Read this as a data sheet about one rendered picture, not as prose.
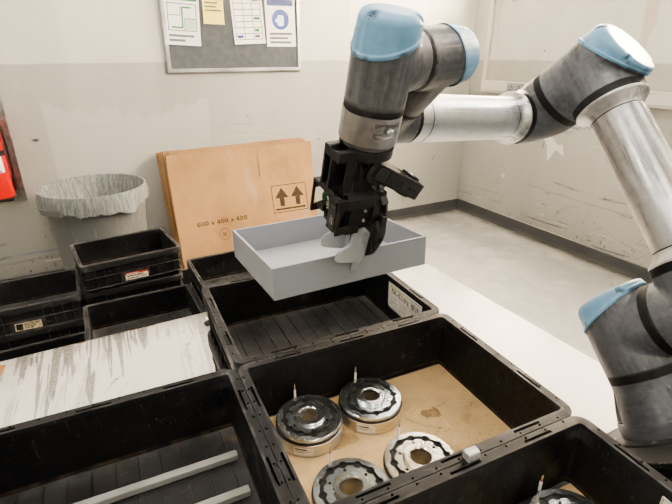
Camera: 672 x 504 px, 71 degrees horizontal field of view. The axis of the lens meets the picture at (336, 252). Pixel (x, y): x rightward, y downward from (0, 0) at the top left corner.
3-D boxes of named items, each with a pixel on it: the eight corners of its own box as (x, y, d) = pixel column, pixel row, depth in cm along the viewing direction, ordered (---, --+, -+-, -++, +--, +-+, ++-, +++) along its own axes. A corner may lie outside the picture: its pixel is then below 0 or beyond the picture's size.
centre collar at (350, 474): (356, 467, 64) (356, 463, 64) (377, 493, 60) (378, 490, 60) (325, 483, 62) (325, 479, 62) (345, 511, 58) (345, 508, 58)
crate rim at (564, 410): (442, 322, 90) (443, 311, 89) (575, 425, 65) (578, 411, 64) (236, 378, 75) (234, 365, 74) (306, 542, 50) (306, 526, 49)
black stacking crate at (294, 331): (366, 298, 119) (367, 256, 114) (437, 363, 94) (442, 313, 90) (206, 335, 103) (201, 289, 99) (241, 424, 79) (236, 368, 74)
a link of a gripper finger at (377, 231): (351, 244, 70) (360, 192, 65) (361, 241, 71) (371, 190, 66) (369, 261, 67) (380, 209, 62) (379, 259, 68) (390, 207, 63)
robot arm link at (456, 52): (412, 68, 70) (360, 75, 63) (464, 7, 61) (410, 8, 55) (440, 112, 69) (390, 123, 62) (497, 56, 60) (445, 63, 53)
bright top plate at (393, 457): (427, 426, 72) (427, 423, 72) (473, 474, 64) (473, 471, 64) (370, 449, 68) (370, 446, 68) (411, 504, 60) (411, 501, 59)
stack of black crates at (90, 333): (197, 351, 212) (188, 283, 199) (215, 390, 188) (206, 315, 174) (99, 378, 194) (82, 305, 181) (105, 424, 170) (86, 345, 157)
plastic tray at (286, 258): (364, 231, 96) (364, 207, 95) (424, 264, 80) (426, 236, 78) (234, 256, 85) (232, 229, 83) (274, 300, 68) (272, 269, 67)
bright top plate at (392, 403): (381, 374, 84) (381, 371, 83) (413, 410, 75) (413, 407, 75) (329, 389, 80) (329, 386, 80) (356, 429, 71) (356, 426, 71)
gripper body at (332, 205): (307, 212, 67) (317, 132, 60) (357, 202, 71) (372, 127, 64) (335, 242, 62) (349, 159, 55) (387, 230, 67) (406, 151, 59)
